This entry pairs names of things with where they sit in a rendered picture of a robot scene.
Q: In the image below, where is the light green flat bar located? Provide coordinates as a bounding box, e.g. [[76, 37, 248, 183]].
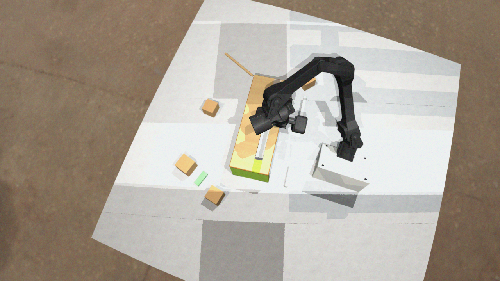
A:
[[194, 171, 208, 186]]

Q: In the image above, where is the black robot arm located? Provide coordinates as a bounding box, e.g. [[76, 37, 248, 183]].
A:
[[249, 56, 363, 162]]

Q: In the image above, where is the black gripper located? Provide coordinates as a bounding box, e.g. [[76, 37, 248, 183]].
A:
[[256, 107, 308, 134]]

